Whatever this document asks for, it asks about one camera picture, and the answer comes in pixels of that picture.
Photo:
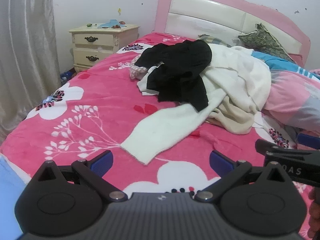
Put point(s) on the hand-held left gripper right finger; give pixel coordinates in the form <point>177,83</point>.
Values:
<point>220,162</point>

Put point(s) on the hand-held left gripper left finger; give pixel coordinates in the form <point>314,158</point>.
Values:
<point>102,161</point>

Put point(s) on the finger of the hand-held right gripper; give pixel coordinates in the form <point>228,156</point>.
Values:
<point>308,140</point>
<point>265,147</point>

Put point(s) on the black printed t-shirt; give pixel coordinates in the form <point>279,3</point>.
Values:
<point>180,67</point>

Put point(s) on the person's right hand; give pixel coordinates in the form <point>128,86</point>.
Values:
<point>315,197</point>

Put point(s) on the cream garment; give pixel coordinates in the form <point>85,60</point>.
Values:
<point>235,120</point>

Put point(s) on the pink patchwork quilt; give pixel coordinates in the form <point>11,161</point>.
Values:
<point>287,97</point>

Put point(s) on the white knit sweater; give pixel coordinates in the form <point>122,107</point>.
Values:
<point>162,135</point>

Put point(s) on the pink floral blanket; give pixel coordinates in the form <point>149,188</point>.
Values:
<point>100,92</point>

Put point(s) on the white cloth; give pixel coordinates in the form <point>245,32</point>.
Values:
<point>143,82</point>

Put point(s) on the blue packet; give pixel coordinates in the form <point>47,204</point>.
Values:
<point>66,76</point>

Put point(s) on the pink checked knit garment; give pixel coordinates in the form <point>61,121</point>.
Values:
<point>136,71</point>

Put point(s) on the light blue cloth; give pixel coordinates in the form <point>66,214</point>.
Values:
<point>10,192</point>

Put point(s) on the green floral pillow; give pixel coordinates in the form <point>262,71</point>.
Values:
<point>265,41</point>

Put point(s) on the plaid pillow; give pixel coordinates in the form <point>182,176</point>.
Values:
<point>212,39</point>

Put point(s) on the cream nightstand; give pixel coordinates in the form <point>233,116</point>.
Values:
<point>100,40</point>

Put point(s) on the grey curtain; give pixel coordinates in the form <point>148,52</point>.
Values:
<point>25,55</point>

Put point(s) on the small red toy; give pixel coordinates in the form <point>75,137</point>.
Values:
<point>115,26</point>

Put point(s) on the blue paper sheet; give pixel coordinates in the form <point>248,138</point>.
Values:
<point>110,23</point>

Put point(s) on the pink bed headboard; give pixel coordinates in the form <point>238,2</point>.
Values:
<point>200,12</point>

